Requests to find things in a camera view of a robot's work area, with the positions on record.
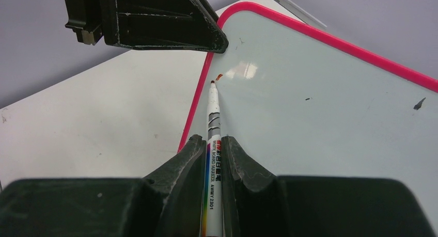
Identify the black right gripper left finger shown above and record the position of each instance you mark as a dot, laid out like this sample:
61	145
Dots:
167	202

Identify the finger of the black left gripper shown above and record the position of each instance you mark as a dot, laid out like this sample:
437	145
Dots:
147	24

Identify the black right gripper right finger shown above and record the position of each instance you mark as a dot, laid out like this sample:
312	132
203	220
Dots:
258	203

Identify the white whiteboard marker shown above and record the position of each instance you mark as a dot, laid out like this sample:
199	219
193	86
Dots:
212	209

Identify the whiteboard with pink frame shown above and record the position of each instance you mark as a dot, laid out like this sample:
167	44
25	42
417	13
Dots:
303	102

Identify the aluminium rail frame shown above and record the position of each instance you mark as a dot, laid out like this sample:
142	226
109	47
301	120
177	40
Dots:
302	14

